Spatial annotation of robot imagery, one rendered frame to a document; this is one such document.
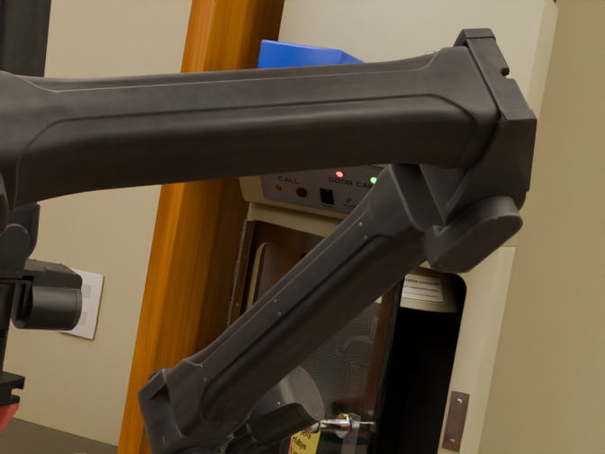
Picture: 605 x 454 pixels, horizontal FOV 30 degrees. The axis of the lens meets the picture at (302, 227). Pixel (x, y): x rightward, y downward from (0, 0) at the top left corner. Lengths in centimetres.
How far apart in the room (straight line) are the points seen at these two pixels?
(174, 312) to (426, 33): 45
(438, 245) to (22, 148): 30
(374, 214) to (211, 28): 61
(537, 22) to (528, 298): 55
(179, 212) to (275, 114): 74
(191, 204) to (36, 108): 79
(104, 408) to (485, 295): 90
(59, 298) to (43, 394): 88
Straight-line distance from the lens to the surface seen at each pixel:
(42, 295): 121
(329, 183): 131
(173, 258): 137
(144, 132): 61
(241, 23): 145
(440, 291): 141
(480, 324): 134
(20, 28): 114
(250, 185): 137
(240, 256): 141
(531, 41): 134
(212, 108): 62
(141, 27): 201
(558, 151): 176
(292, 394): 101
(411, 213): 78
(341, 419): 122
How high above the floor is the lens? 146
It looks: 3 degrees down
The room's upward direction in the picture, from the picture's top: 10 degrees clockwise
